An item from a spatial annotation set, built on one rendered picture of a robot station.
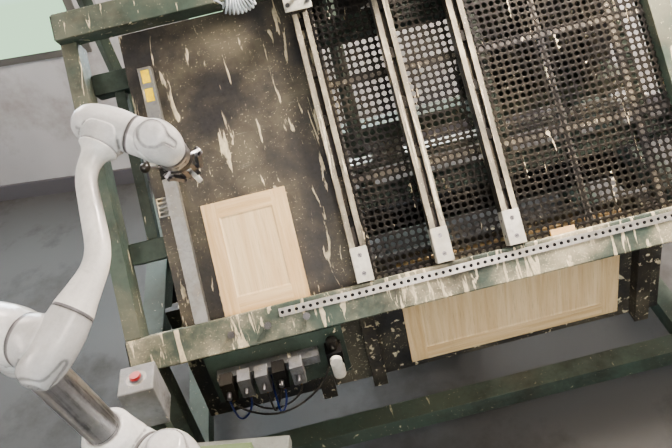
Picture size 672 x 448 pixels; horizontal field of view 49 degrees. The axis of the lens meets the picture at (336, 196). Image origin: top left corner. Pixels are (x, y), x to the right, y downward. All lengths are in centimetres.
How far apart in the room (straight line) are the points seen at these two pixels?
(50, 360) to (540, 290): 204
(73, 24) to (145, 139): 110
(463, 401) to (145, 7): 197
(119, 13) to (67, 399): 141
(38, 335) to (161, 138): 53
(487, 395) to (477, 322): 30
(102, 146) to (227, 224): 89
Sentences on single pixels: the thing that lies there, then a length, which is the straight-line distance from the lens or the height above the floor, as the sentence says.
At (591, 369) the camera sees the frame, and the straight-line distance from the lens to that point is 330.
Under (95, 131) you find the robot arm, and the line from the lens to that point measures 195.
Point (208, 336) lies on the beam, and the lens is 271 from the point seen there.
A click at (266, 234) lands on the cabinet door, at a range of 270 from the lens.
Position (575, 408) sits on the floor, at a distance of 340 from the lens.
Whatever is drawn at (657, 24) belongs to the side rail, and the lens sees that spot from 302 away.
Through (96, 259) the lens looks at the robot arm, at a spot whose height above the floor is 168.
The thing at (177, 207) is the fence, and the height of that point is 123.
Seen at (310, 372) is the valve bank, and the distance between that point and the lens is 283.
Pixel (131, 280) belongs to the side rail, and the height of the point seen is 105.
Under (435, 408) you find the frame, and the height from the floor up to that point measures 18.
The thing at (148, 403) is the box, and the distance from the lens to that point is 260.
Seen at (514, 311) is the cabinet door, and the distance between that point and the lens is 321.
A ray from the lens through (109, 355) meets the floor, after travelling 417.
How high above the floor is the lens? 269
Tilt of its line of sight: 35 degrees down
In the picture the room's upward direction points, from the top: 13 degrees counter-clockwise
